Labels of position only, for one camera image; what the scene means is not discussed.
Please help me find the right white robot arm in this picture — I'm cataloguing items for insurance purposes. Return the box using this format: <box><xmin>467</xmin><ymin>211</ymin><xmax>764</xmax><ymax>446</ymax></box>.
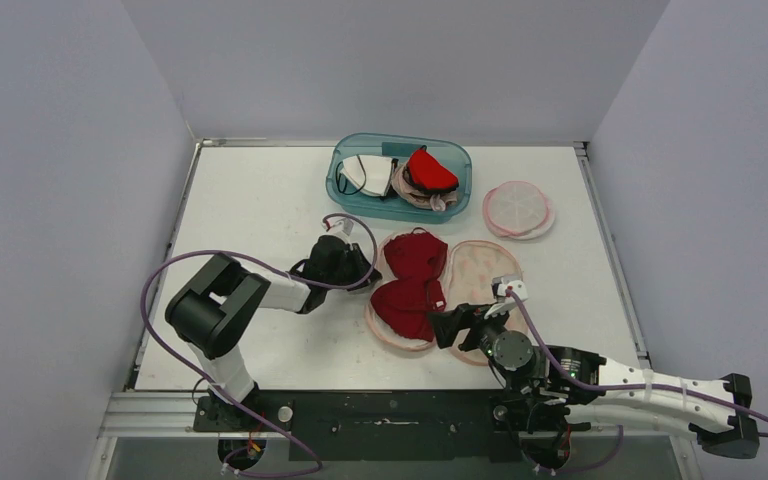
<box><xmin>427</xmin><ymin>302</ymin><xmax>760</xmax><ymax>459</ymax></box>

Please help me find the white mesh laundry bag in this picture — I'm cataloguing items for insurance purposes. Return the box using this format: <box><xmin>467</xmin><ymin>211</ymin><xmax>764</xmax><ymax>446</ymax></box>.
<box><xmin>482</xmin><ymin>181</ymin><xmax>556</xmax><ymax>241</ymax></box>

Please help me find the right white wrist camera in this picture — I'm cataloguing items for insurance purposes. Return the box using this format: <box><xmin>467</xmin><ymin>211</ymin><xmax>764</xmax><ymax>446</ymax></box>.
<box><xmin>484</xmin><ymin>275</ymin><xmax>529</xmax><ymax>319</ymax></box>

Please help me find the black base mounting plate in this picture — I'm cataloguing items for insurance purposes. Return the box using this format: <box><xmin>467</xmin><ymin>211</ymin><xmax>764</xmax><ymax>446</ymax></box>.
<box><xmin>218</xmin><ymin>389</ymin><xmax>591</xmax><ymax>464</ymax></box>

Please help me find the white bra with black trim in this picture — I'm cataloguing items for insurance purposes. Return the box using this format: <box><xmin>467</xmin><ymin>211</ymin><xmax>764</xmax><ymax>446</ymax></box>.
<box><xmin>335</xmin><ymin>154</ymin><xmax>399</xmax><ymax>199</ymax></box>

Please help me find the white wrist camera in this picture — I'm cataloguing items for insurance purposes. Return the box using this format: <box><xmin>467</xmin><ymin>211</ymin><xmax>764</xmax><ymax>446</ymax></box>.
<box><xmin>484</xmin><ymin>275</ymin><xmax>529</xmax><ymax>319</ymax></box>
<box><xmin>325</xmin><ymin>217</ymin><xmax>355</xmax><ymax>244</ymax></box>

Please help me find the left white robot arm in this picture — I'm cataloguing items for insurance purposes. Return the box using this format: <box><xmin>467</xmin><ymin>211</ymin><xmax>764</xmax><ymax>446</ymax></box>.
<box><xmin>164</xmin><ymin>234</ymin><xmax>382</xmax><ymax>431</ymax></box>

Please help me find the beige bra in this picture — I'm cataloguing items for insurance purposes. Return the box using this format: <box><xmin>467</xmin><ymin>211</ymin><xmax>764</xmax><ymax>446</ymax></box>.
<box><xmin>390</xmin><ymin>164</ymin><xmax>458</xmax><ymax>212</ymax></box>

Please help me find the teal plastic bin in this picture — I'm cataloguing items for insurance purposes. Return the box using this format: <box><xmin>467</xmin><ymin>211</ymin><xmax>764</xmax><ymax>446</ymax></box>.
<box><xmin>325</xmin><ymin>133</ymin><xmax>473</xmax><ymax>224</ymax></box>

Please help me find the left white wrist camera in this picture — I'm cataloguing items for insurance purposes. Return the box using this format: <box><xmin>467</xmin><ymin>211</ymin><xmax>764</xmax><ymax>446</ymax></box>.
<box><xmin>325</xmin><ymin>217</ymin><xmax>355</xmax><ymax>244</ymax></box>

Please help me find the dark red lace bra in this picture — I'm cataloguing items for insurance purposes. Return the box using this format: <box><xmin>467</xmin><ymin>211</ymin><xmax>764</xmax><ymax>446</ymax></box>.
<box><xmin>368</xmin><ymin>227</ymin><xmax>449</xmax><ymax>350</ymax></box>

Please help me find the floral beige laundry bag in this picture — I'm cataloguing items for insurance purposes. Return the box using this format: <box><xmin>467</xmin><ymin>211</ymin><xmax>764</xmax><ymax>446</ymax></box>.
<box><xmin>364</xmin><ymin>227</ymin><xmax>527</xmax><ymax>367</ymax></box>

